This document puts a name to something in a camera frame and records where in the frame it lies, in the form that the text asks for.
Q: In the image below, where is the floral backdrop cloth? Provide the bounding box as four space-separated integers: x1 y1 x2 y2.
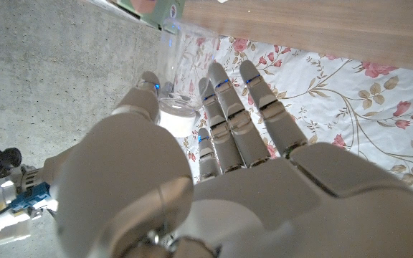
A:
172 34 413 209

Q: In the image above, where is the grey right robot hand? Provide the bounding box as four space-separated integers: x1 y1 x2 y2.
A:
16 145 82 196

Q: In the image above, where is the colourful cardboard box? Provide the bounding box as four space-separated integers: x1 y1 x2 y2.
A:
84 0 186 32

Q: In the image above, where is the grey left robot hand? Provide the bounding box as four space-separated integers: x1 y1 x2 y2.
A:
54 60 413 258

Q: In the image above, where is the clear medicine bottle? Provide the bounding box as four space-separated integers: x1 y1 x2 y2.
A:
156 19 222 113

